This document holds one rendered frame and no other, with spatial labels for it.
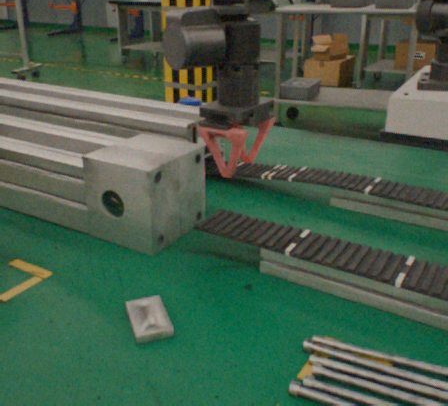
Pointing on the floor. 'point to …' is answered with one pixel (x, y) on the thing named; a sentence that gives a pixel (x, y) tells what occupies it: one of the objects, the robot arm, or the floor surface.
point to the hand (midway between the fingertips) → (237, 165)
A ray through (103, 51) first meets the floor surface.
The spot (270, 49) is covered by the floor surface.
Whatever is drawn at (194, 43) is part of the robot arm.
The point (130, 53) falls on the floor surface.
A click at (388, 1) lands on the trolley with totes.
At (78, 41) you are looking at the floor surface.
